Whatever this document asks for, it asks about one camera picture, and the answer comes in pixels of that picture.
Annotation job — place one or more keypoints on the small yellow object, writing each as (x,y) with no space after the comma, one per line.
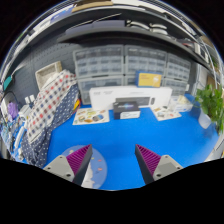
(76,104)

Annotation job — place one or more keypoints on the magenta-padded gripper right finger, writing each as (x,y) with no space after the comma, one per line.
(150,161)

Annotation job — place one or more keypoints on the grey drawer cabinet stack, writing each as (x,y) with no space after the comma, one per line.
(145,56)
(178,68)
(98,61)

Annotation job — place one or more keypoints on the white tissue box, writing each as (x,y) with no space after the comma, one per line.
(182,105)

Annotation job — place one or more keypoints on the purple object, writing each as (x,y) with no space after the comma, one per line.
(12,110)

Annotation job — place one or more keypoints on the small black box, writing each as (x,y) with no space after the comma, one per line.
(126,108)

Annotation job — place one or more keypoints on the white woven basket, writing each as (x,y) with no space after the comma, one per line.
(45,75)

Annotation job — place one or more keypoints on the navy white-dotted cloth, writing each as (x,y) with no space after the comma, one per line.
(63,113)

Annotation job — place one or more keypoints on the red blue checked cloth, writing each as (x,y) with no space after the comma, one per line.
(50,100)

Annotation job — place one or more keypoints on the dark wall shelf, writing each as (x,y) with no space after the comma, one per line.
(100,31)

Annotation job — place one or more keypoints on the long white keyboard box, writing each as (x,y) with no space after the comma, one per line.
(103,96)

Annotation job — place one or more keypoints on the green plant in white pot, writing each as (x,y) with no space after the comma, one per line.
(210,103)

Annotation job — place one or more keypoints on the printed sticker sheet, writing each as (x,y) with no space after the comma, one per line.
(166,113)
(90,116)

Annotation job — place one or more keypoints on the yellow and blue box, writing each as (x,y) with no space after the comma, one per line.
(150,80)

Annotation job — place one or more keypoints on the white power adapter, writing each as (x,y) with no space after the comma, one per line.
(32,99)
(26,100)

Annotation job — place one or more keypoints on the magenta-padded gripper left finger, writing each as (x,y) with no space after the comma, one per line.
(78,161)

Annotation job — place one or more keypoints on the teal object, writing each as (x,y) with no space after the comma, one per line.
(7,83)

